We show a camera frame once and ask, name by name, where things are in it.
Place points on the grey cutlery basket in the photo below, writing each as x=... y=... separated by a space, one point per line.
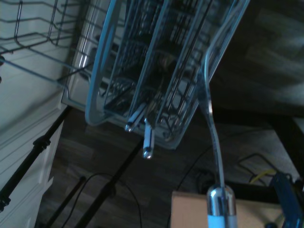
x=95 y=95

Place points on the white corner cabinet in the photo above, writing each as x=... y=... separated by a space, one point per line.
x=21 y=133

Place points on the black tripod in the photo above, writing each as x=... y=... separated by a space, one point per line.
x=35 y=152

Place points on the cardboard box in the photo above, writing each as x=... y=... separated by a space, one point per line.
x=190 y=211

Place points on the silver knife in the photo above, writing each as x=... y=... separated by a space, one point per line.
x=221 y=206

